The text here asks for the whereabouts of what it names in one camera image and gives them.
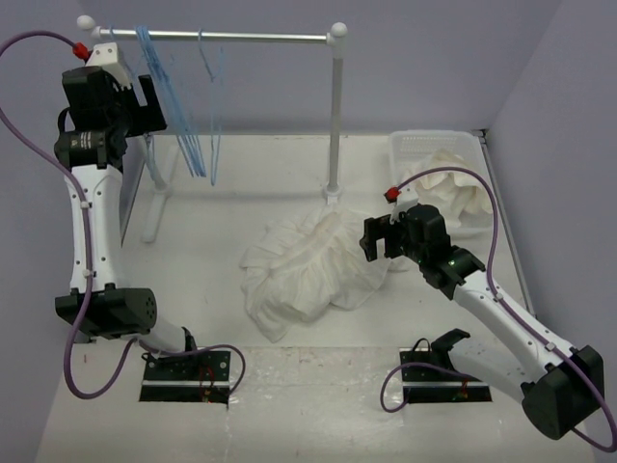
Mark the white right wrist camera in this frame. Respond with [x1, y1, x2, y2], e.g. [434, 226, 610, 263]
[384, 185, 418, 224]

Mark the white plastic basket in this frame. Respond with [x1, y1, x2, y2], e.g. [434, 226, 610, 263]
[389, 130, 493, 237]

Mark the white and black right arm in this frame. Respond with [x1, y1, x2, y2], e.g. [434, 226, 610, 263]
[360, 204, 606, 440]

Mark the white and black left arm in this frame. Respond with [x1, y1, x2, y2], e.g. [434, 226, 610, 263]
[54, 66, 201, 379]

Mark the white skirt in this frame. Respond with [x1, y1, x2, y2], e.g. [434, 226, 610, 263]
[239, 205, 411, 343]

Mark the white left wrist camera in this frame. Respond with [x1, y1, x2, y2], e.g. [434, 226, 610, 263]
[86, 42, 133, 89]

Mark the bundle of blue hangers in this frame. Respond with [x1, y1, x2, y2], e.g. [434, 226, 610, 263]
[134, 25, 207, 177]

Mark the white cloth in basket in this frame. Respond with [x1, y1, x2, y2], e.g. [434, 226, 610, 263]
[396, 149, 493, 227]

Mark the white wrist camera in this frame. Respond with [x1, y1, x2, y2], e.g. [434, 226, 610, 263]
[384, 185, 418, 224]
[86, 42, 133, 89]

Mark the white clothes rack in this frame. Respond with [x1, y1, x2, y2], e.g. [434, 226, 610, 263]
[75, 14, 349, 245]

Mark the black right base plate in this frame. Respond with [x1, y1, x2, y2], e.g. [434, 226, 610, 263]
[399, 348, 493, 404]

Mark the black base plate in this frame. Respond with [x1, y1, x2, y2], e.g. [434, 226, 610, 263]
[399, 348, 493, 404]
[139, 350, 230, 405]

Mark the blue wire hanger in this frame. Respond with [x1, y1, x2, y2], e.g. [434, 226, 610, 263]
[198, 29, 225, 186]

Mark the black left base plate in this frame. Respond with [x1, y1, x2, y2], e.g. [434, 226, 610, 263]
[139, 350, 230, 405]

